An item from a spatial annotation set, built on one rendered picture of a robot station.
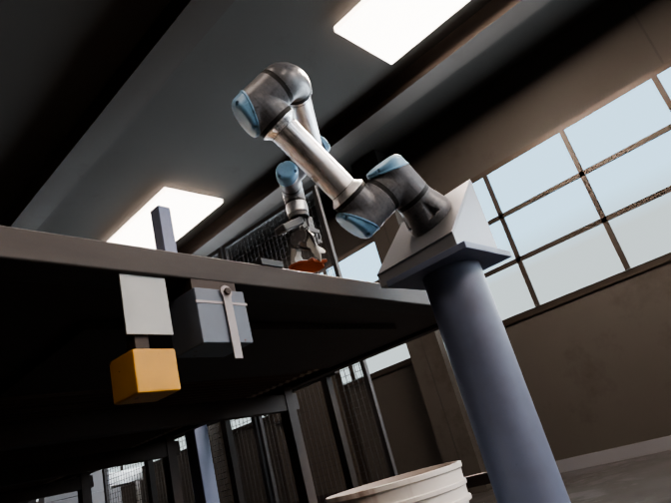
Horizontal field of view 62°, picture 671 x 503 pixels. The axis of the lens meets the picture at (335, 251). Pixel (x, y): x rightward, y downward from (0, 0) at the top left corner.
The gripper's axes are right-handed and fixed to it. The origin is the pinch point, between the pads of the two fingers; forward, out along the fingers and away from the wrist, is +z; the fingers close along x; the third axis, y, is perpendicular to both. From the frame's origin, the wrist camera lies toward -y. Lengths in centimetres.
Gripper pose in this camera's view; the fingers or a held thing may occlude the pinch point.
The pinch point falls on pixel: (307, 265)
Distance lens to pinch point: 186.0
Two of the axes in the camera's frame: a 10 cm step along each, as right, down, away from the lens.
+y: 6.3, 1.6, 7.6
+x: -7.4, 4.2, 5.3
